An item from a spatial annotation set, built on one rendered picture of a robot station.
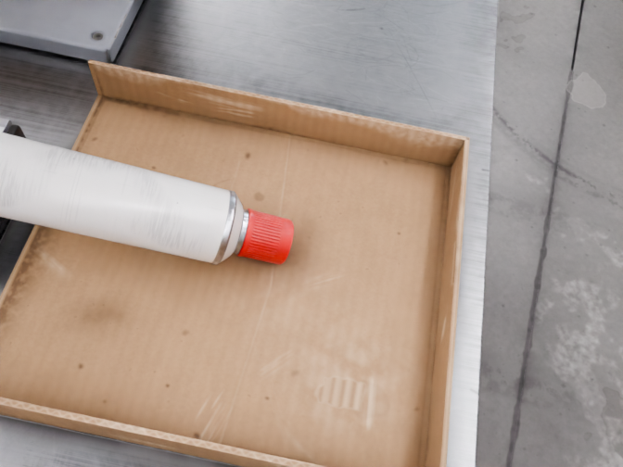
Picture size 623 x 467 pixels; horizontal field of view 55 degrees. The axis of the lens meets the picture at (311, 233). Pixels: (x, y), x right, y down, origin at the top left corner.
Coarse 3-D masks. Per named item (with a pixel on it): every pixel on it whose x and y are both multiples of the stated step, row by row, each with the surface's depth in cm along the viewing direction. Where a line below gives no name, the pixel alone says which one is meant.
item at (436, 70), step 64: (192, 0) 56; (256, 0) 57; (320, 0) 58; (384, 0) 59; (448, 0) 59; (0, 64) 50; (64, 64) 51; (128, 64) 52; (192, 64) 52; (256, 64) 53; (320, 64) 54; (384, 64) 54; (448, 64) 55; (64, 128) 48; (448, 128) 51; (0, 256) 42; (0, 448) 36; (64, 448) 36; (128, 448) 37; (448, 448) 38
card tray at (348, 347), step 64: (128, 128) 48; (192, 128) 49; (256, 128) 49; (320, 128) 48; (384, 128) 46; (256, 192) 46; (320, 192) 47; (384, 192) 47; (448, 192) 48; (64, 256) 42; (128, 256) 43; (320, 256) 44; (384, 256) 44; (448, 256) 43; (0, 320) 40; (64, 320) 40; (128, 320) 40; (192, 320) 41; (256, 320) 41; (320, 320) 42; (384, 320) 42; (448, 320) 39; (0, 384) 38; (64, 384) 38; (128, 384) 38; (192, 384) 39; (256, 384) 39; (320, 384) 39; (384, 384) 40; (448, 384) 36; (192, 448) 34; (256, 448) 37; (320, 448) 37; (384, 448) 38
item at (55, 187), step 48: (0, 144) 35; (0, 192) 35; (48, 192) 36; (96, 192) 36; (144, 192) 37; (192, 192) 39; (144, 240) 38; (192, 240) 38; (240, 240) 40; (288, 240) 41
